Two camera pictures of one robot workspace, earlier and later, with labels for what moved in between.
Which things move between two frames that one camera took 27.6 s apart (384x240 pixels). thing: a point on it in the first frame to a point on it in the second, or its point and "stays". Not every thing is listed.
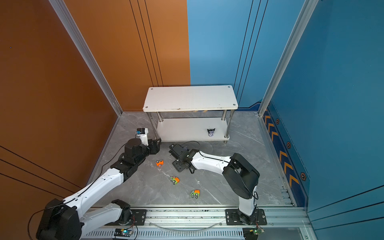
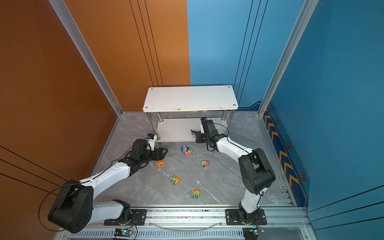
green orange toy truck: x=195 y=193 stays
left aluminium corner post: x=69 y=23 stays
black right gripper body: x=178 y=165 to x=201 y=138
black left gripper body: x=153 y=148 to x=156 y=154
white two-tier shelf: x=219 y=98 stays
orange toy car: x=160 y=163 stays
